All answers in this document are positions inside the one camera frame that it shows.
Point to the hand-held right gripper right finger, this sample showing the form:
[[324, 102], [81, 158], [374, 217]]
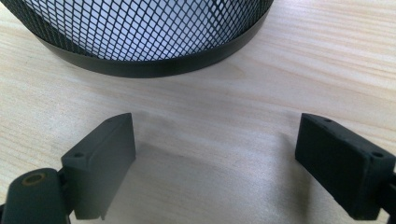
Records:
[[339, 168]]

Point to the black mesh metal basket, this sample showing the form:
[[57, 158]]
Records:
[[146, 34]]

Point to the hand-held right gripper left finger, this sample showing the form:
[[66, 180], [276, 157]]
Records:
[[99, 165]]

